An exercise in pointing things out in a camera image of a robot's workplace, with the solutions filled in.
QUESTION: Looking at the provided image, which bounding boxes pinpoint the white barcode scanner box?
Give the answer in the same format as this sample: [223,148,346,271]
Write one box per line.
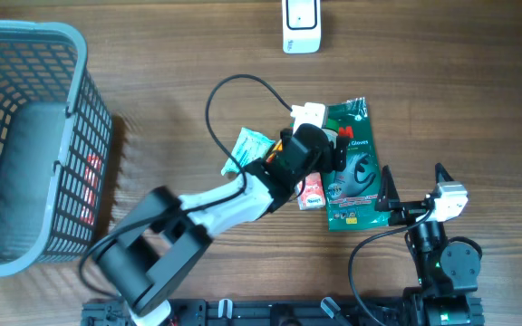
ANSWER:
[282,0,322,54]

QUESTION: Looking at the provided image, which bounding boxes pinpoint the mint green tissue packet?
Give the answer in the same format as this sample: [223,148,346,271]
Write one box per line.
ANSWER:
[231,128,275,168]

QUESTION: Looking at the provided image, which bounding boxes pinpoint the grey plastic mesh basket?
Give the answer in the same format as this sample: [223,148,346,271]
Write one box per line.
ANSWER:
[0,21,113,277]

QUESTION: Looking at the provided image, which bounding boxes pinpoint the red Nescafe coffee stick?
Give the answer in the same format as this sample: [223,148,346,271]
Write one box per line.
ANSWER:
[81,154,102,225]

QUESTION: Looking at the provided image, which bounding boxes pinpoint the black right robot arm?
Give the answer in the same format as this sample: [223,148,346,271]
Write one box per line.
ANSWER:
[375,163,485,326]

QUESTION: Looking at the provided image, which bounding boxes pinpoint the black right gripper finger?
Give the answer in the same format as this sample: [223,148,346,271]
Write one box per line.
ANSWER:
[435,163,454,183]
[374,165,401,212]

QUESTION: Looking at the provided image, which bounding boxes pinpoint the black right camera cable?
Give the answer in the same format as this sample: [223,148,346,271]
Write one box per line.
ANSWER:
[347,206,437,326]

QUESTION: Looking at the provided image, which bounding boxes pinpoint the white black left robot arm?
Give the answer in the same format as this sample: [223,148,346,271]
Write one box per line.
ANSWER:
[84,123,350,325]

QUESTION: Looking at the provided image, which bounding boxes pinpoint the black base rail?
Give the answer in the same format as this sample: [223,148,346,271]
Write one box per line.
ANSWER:
[81,296,486,326]

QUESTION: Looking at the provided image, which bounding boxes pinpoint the orange tissue packet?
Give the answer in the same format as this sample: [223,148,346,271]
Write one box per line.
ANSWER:
[295,172,326,210]

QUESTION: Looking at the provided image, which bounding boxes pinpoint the green-lid spice jar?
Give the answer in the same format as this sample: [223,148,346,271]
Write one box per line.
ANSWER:
[322,118,339,147]

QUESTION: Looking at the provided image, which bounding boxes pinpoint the green 3M gloves packet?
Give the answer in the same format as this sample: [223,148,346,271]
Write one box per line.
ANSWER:
[322,97,389,232]

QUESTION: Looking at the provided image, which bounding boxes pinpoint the red chili sauce bottle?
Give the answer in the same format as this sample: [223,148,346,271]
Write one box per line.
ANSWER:
[265,139,283,162]

